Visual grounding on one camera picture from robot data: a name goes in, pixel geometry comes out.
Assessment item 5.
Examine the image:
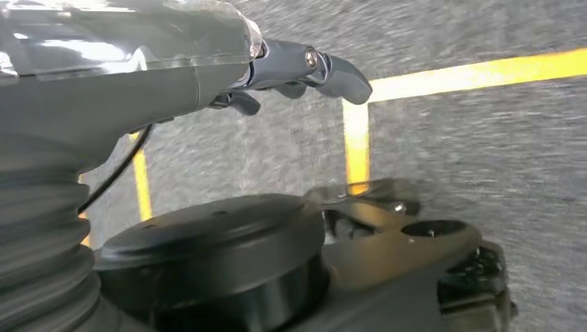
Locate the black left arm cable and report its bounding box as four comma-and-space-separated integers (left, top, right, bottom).
77, 122, 154, 215

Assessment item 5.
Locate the black robot leg linkage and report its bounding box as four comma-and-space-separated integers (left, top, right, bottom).
284, 177, 519, 332

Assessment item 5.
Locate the black round robot joint housing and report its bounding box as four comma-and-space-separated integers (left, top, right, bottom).
93, 193, 329, 332

